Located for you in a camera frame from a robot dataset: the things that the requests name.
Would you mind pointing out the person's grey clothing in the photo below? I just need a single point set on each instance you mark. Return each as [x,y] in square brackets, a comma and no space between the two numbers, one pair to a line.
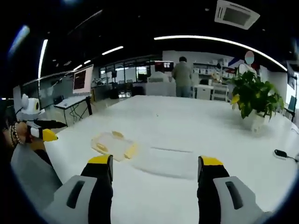
[32,172]

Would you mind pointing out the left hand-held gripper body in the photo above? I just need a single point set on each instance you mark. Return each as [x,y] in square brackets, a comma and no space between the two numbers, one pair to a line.
[29,109]

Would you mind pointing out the large display screen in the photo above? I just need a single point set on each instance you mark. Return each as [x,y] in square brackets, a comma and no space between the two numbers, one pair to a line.
[81,79]

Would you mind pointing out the long curved ceiling light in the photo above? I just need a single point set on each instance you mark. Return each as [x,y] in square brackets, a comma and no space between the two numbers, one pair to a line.
[210,39]

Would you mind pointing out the white wall shelf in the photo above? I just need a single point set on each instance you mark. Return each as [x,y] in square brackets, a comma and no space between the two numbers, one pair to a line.
[210,68]

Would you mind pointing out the white desk with black legs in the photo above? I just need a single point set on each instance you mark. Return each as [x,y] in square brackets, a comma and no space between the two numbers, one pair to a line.
[70,101]

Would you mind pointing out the ceiling air conditioner unit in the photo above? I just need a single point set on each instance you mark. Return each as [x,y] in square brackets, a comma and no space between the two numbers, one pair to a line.
[236,15]

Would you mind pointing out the green potted plant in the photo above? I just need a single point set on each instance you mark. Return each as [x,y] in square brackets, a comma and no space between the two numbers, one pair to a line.
[254,93]

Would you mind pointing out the black office chair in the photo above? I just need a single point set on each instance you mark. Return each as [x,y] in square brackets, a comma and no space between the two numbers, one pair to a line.
[58,100]

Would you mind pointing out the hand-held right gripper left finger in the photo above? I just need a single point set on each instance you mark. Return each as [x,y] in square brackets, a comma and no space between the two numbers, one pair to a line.
[98,184]

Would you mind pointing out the clear plastic bag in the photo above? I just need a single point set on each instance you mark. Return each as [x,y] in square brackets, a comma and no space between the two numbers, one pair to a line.
[114,145]

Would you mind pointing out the green chair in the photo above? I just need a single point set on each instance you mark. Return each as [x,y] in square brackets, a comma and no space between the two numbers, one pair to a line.
[290,107]

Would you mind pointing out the person's left hand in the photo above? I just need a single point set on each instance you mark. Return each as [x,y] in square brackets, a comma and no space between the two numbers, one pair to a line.
[23,130]

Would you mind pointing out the small black device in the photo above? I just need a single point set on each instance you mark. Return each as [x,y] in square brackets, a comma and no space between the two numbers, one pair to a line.
[280,153]

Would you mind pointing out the ceiling light strip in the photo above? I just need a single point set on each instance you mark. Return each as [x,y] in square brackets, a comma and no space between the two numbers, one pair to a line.
[42,58]
[87,62]
[112,50]
[77,67]

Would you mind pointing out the red screen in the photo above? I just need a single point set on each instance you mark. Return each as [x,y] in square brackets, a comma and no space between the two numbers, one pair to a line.
[163,65]

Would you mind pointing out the wall-mounted dark screen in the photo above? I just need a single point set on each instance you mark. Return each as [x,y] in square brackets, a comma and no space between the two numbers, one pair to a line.
[292,80]

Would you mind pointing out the clear plastic sheet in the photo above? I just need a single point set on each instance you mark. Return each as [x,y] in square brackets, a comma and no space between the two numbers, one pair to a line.
[168,162]

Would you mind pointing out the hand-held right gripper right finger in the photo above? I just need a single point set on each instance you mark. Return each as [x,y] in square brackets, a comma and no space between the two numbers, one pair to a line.
[210,186]

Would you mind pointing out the white cabinet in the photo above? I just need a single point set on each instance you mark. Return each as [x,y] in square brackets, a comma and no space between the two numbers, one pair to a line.
[160,85]

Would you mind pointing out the yellow plastic buckle part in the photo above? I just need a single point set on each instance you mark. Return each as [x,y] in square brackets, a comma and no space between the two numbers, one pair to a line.
[117,134]
[101,146]
[130,151]

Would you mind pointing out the white plant pot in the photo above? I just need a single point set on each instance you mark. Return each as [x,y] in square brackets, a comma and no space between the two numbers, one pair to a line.
[255,122]

